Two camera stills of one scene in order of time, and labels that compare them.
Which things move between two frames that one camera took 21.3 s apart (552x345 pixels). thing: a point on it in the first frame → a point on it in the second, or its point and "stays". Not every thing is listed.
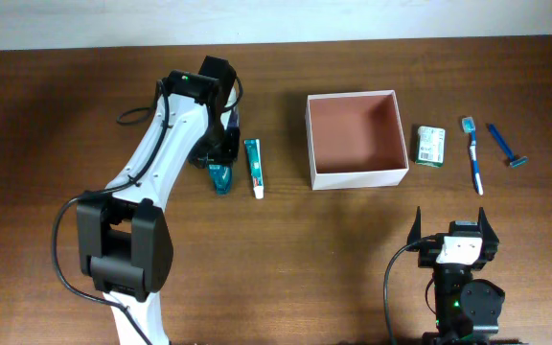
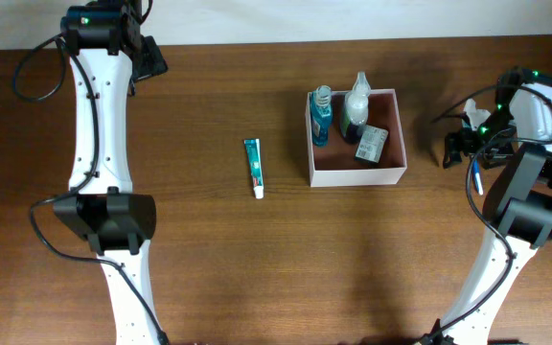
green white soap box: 427,146 → 372,144
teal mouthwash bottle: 221,175 → 321,116
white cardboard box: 355,140 stays
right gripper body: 427,255 → 492,141
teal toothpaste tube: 253,150 stays
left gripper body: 217,147 → 150,62
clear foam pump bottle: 233,127 → 356,110
